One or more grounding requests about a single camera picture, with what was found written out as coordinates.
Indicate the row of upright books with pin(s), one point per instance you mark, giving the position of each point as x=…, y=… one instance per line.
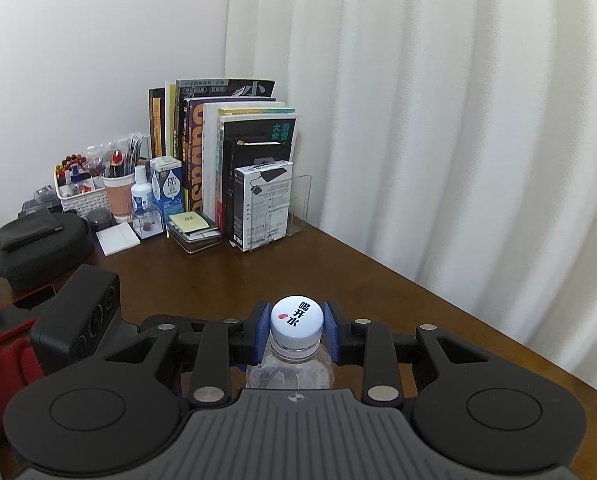
x=214, y=126

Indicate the small clear cube box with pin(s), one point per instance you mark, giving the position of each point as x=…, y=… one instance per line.
x=147, y=223

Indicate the white curtain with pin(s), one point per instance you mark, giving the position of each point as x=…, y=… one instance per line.
x=453, y=140

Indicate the clear plastic water bottle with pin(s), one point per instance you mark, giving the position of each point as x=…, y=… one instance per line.
x=283, y=368

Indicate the white plastic basket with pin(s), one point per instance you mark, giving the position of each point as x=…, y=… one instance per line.
x=78, y=189

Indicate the blue white carton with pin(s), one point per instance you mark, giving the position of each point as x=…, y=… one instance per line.
x=166, y=179

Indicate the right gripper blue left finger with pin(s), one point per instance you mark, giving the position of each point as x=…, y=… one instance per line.
x=224, y=344

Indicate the pink paper cup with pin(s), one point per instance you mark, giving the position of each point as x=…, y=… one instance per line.
x=119, y=196

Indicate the clear acrylic bookend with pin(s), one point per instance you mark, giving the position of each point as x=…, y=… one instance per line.
x=299, y=205

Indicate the black wallet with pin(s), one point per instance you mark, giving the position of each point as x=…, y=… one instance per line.
x=27, y=229

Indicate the black zip case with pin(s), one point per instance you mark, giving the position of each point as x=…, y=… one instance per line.
x=43, y=260

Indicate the small white dropper bottle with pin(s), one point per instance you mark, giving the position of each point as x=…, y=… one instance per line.
x=141, y=191

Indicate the stack of tins with notes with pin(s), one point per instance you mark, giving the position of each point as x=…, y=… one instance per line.
x=193, y=231

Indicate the red cloth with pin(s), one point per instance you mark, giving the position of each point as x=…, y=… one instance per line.
x=19, y=367

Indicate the white bottle cap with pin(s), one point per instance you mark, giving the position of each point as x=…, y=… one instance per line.
x=296, y=323

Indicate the white black product box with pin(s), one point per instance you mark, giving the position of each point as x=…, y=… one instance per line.
x=261, y=204

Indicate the white notepad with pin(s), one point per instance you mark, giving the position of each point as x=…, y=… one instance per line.
x=117, y=238

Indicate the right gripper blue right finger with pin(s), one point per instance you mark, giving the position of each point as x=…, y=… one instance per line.
x=369, y=345

